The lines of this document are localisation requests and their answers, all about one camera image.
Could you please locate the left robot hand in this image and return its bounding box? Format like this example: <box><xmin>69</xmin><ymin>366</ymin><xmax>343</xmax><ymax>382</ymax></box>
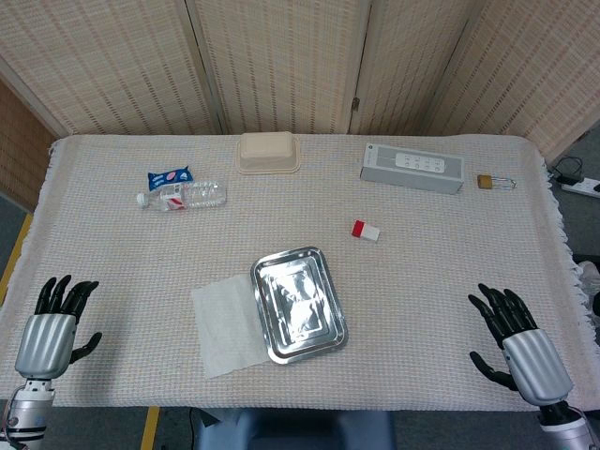
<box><xmin>14</xmin><ymin>275</ymin><xmax>103</xmax><ymax>380</ymax></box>

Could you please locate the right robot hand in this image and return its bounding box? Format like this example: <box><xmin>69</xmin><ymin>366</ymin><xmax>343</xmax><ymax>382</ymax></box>
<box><xmin>467</xmin><ymin>282</ymin><xmax>574</xmax><ymax>407</ymax></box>

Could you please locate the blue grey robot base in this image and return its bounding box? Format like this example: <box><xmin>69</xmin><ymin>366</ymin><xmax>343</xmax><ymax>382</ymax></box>
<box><xmin>193</xmin><ymin>407</ymin><xmax>398</xmax><ymax>450</ymax></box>

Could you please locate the grey rectangular speaker box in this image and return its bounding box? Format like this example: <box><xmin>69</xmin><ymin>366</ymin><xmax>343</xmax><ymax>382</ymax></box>
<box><xmin>359</xmin><ymin>142</ymin><xmax>466</xmax><ymax>196</ymax></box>

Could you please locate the stainless steel tray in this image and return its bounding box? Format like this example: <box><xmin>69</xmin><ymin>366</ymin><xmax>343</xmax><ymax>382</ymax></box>
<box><xmin>249</xmin><ymin>246</ymin><xmax>350</xmax><ymax>367</ymax></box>

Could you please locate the white power strip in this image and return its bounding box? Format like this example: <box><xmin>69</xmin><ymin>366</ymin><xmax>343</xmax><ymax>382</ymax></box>
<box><xmin>560</xmin><ymin>177</ymin><xmax>600</xmax><ymax>197</ymax></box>

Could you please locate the brass padlock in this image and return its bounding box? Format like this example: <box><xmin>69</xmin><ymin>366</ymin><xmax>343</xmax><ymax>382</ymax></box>
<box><xmin>476</xmin><ymin>173</ymin><xmax>518</xmax><ymax>191</ymax></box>

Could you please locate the clear plastic water bottle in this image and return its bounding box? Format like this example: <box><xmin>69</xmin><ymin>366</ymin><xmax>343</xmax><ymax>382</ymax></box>
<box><xmin>136</xmin><ymin>180</ymin><xmax>229</xmax><ymax>213</ymax></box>

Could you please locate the blue snack packet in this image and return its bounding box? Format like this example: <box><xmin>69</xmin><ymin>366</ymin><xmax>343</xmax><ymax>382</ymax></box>
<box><xmin>147</xmin><ymin>164</ymin><xmax>194</xmax><ymax>191</ymax></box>

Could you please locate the red and white small box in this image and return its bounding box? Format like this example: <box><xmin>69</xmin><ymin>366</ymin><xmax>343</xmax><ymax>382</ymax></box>
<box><xmin>351</xmin><ymin>218</ymin><xmax>381</xmax><ymax>244</ymax></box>

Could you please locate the beige woven tablecloth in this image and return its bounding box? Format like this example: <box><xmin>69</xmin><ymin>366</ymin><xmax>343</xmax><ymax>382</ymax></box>
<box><xmin>0</xmin><ymin>133</ymin><xmax>600</xmax><ymax>413</ymax></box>

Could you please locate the beige lunch box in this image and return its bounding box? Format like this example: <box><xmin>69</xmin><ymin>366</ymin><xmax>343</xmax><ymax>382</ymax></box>
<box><xmin>235</xmin><ymin>131</ymin><xmax>302</xmax><ymax>175</ymax></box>

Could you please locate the woven folding screen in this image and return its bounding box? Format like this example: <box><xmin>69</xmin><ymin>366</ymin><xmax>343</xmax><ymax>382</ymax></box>
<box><xmin>0</xmin><ymin>0</ymin><xmax>600</xmax><ymax>165</ymax></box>

